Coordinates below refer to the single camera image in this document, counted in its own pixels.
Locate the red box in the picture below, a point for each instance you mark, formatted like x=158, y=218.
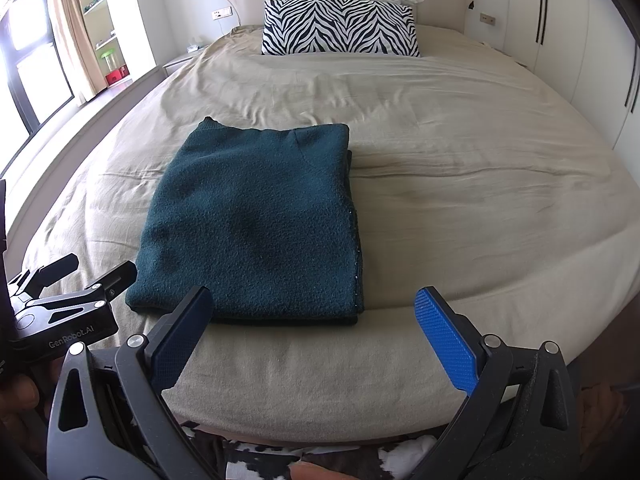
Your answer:
x=114, y=78

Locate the beige curtain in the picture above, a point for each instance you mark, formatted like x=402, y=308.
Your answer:
x=70, y=35

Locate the dark framed window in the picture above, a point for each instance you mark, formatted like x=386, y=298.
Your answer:
x=30, y=70

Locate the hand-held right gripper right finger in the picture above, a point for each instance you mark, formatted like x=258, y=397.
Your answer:
x=447, y=340

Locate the small white charger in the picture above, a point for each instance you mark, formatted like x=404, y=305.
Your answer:
x=193, y=47

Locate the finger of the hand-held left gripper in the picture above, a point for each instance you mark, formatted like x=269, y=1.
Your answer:
x=45, y=277
x=117, y=277

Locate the green lid jar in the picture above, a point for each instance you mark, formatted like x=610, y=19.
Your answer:
x=110, y=62

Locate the dark green knit sweater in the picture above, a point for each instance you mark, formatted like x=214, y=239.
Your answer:
x=250, y=220

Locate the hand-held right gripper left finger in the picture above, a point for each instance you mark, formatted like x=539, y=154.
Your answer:
x=180, y=340

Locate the bed with beige sheet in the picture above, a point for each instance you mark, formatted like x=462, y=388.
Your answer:
x=450, y=185

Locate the white wardrobe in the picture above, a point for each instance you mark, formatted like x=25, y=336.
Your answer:
x=590, y=35

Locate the cow print pants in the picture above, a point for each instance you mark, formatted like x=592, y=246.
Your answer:
x=260, y=460

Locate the white wall shelf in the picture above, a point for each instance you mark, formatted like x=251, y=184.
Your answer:
x=107, y=10

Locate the small wall socket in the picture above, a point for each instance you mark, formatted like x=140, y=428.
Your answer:
x=487, y=17

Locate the white nightstand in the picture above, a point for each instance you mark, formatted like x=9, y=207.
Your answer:
x=177, y=65

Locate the person's left hand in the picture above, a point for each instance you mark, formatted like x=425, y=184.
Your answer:
x=17, y=397

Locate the zebra print pillow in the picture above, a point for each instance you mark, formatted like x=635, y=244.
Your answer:
x=340, y=27

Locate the wall socket panel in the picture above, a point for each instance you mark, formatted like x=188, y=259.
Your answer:
x=222, y=13

